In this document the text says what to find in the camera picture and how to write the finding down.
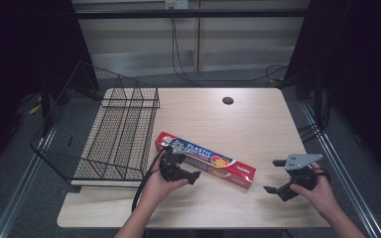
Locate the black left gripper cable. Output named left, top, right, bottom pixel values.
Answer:
left=131, top=147, right=169, bottom=212

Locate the black horizontal bar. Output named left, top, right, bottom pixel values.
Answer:
left=74, top=9, right=309, bottom=20

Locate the person's right hand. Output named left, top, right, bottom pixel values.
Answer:
left=289, top=162, right=341, bottom=220

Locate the white wall outlet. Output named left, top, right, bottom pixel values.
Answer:
left=164, top=0, right=190, bottom=10

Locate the red and blue wrap box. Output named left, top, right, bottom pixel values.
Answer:
left=154, top=131, right=257, bottom=190

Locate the black cable bundle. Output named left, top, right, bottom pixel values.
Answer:
left=297, top=95, right=331, bottom=144

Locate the black cable on floor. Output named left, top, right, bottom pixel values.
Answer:
left=191, top=64, right=290, bottom=84

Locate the metal floor rail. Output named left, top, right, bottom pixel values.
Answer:
left=300, top=101, right=381, bottom=238
left=0, top=127, right=58, bottom=238

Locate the black hanging wall cable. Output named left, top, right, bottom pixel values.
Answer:
left=170, top=17, right=202, bottom=87

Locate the yellow object on floor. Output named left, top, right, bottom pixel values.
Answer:
left=28, top=95, right=44, bottom=116

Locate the black curtain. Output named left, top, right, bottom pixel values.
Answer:
left=283, top=0, right=381, bottom=186
left=0, top=0, right=99, bottom=177

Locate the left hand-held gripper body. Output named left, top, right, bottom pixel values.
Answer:
left=158, top=139, right=192, bottom=183

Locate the black wire mesh basket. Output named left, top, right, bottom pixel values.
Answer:
left=30, top=59, right=161, bottom=186

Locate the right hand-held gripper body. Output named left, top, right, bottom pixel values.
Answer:
left=283, top=153, right=324, bottom=191

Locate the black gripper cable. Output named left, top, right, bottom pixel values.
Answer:
left=131, top=147, right=169, bottom=212
left=312, top=167, right=331, bottom=184

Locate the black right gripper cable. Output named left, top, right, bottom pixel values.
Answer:
left=312, top=167, right=331, bottom=184

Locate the person's left hand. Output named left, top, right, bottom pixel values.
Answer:
left=141, top=154, right=191, bottom=210

